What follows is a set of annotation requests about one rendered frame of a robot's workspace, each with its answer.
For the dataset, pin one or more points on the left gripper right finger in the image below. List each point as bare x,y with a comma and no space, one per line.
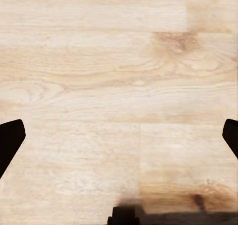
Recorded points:
230,135

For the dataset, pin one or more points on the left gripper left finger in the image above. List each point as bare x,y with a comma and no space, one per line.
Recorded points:
12,135

